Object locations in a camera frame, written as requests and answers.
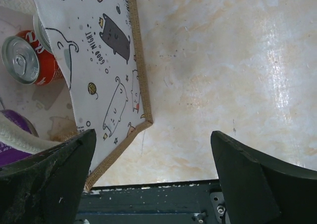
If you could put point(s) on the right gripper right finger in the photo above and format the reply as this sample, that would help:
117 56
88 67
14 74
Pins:
261 189

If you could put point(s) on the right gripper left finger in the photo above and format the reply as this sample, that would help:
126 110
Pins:
46 188

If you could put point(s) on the purple Fanta can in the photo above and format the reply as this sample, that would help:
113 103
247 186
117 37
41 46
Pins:
41 34
8 154

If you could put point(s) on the red Coca-Cola can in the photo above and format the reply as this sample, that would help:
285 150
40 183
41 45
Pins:
27 61

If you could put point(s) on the burlap canvas tote bag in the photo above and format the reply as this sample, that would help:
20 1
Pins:
98 48

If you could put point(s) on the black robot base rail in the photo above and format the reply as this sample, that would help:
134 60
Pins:
190 202

